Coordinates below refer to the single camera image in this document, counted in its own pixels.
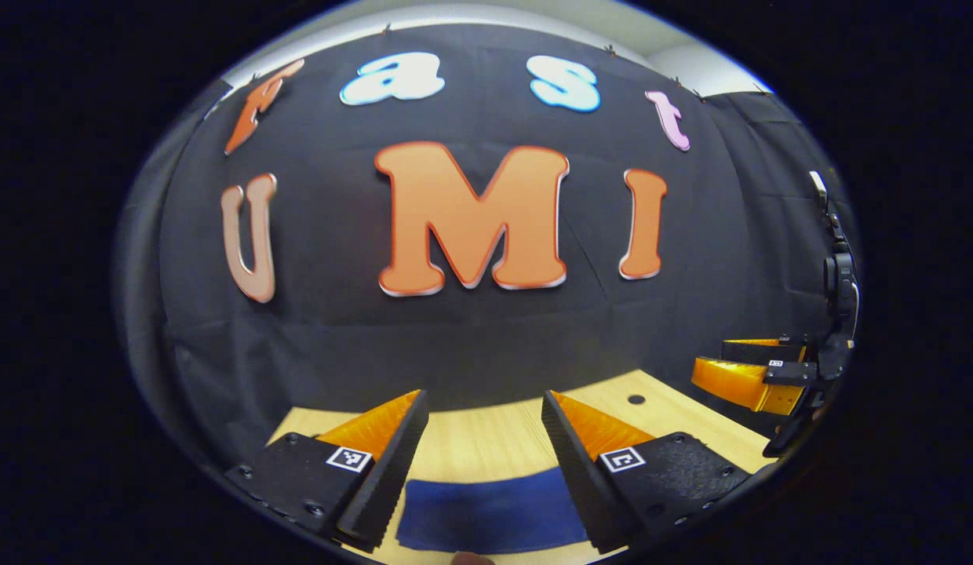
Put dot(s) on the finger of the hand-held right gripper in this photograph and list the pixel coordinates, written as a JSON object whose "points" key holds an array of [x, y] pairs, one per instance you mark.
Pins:
{"points": [[769, 350], [737, 380]]}

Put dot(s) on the black backdrop cloth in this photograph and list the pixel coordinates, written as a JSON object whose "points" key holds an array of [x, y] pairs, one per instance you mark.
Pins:
{"points": [[494, 337]]}

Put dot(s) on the blue denim jeans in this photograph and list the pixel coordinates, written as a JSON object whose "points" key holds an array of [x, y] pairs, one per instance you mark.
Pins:
{"points": [[494, 514]]}

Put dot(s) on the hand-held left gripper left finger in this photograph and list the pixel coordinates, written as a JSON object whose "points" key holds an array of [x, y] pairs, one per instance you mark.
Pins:
{"points": [[392, 471]]}

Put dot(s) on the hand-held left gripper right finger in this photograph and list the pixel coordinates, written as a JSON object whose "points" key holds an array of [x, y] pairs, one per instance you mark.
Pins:
{"points": [[577, 479]]}

